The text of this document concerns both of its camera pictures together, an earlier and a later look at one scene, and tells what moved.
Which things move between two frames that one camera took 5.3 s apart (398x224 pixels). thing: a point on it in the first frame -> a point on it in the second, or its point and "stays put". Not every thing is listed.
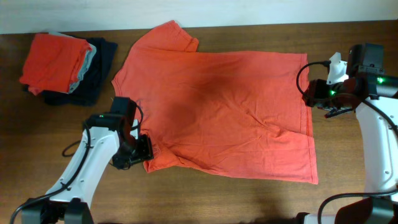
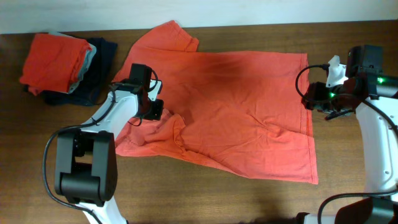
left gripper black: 146,154 -> 155,114
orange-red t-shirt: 240,114 stays put
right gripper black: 314,89 stays put
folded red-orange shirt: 54,63 stays put
